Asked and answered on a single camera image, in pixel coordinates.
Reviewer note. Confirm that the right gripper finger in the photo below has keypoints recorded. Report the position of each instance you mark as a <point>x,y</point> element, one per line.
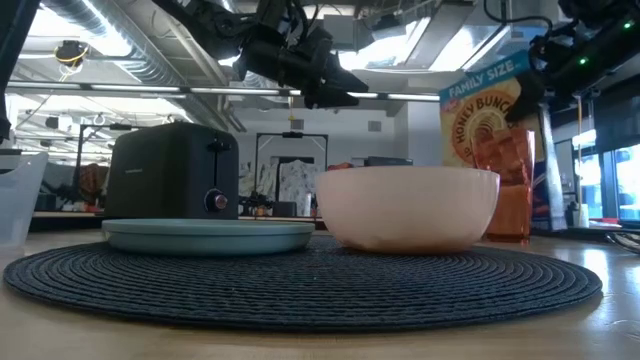
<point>530,97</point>

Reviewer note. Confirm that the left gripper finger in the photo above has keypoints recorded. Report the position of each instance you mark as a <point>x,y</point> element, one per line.
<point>342,80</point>
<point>330,99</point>

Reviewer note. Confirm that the Honey Bunches cereal box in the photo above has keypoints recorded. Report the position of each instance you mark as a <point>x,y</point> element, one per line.
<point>475,110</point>

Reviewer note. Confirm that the orange faceted tumbler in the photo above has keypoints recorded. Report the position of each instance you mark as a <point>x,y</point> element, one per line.
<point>510,210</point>

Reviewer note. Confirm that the pale pink bowl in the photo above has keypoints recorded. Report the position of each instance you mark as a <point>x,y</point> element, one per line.
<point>400,210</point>

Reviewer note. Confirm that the teal plate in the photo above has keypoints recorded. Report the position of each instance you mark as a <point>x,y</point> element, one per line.
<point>200,240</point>

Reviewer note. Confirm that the dark round woven placemat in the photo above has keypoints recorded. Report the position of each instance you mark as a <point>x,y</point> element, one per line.
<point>300,290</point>

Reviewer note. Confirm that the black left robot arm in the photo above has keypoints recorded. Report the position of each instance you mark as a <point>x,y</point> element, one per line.
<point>210,25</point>

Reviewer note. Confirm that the dark flat background box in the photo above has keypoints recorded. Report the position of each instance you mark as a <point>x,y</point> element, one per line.
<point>387,161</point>

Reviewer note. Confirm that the white patterned cloth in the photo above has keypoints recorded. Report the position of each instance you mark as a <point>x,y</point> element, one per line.
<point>295,185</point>

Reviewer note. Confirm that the long ceiling light bar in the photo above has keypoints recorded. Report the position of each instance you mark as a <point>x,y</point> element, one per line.
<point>135,88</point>

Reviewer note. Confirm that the black toaster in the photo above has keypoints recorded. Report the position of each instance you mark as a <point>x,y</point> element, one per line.
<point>160,170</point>

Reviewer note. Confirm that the translucent plastic container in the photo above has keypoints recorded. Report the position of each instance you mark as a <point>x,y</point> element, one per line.
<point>20,200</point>

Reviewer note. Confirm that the black background frame stand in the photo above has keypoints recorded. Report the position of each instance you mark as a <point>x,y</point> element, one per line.
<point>292,135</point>

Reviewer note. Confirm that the silver ventilation duct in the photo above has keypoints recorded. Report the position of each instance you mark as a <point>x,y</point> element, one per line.
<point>150,70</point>

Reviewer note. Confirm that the black rig post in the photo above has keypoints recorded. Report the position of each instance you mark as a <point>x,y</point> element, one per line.
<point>12,50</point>

